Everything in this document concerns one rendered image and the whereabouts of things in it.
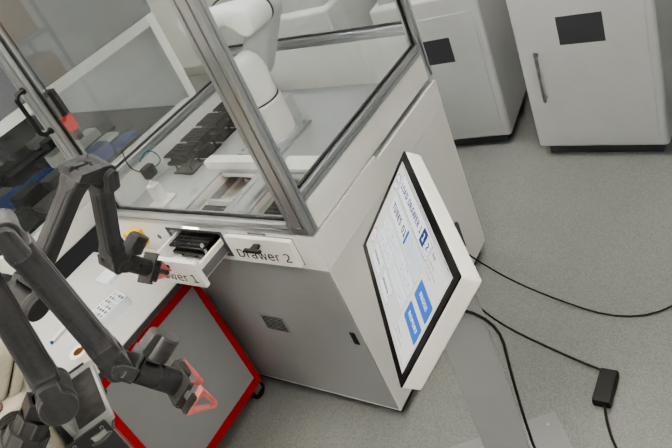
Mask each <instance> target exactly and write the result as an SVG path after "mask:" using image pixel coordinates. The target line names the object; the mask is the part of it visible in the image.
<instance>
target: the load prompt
mask: <svg viewBox="0 0 672 448"><path fill-rule="evenodd" d="M397 191H398V194H399V197H400V199H401V202H402V204H403V207H404V209H405V212H406V215H407V217H408V220H409V222H410V225H411V227H412V230H413V233H414V235H415V238H416V240H417V243H418V245H419V248H420V251H421V253H422V256H423V258H424V261H425V262H426V260H427V258H428V256H429V254H430V252H431V250H432V248H433V246H434V244H435V243H434V241H433V239H432V236H431V234H430V231H429V229H428V227H427V224H426V222H425V220H424V217H423V215H422V213H421V210H420V208H419V206H418V203H417V201H416V199H415V196H414V194H413V192H412V189H411V187H410V185H409V182H408V180H407V177H406V175H405V174H404V177H403V179H402V181H401V184H400V186H399V188H398V190H397Z"/></svg>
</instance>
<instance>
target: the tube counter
mask: <svg viewBox="0 0 672 448"><path fill-rule="evenodd" d="M399 236H400V239H401V242H402V245H403V247H404V250H405V253H406V256H407V259H408V262H409V264H410V267H411V270H412V273H413V276H414V279H415V281H416V280H417V278H418V276H419V274H420V272H421V270H422V268H423V264H422V261H421V259H420V256H419V253H418V251H417V248H416V246H415V243H414V240H413V238H412V235H411V233H410V230H409V227H408V225H407V222H406V219H405V221H404V223H403V225H402V227H401V230H400V232H399Z"/></svg>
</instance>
